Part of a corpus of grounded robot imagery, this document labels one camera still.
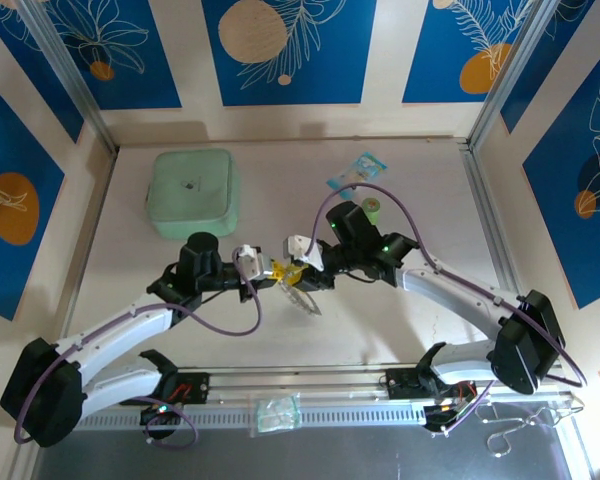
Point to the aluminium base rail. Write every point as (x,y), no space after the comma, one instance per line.
(300,380)

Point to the mint green zip pouch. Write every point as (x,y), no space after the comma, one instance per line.
(190,175)

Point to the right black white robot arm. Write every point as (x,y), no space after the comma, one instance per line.
(455,295)

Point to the aluminium corner post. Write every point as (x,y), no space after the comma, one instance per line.
(514,65)
(64,65)

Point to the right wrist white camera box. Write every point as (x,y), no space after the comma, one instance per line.
(300,247)

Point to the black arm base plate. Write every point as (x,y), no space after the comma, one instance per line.
(400,385)
(200,387)

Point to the green cylindrical bottle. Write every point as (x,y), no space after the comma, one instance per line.
(372,207)

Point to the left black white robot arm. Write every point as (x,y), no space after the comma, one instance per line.
(110,327)

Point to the aluminium side rail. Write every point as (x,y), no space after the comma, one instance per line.
(485,200)

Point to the clear plastic zip bag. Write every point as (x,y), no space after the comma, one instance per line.
(300,300)

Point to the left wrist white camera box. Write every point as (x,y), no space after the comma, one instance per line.
(252,262)

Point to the blue wet wipes packet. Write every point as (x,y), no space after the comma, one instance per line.
(357,170)

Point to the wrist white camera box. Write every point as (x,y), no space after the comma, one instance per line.
(300,247)
(252,262)

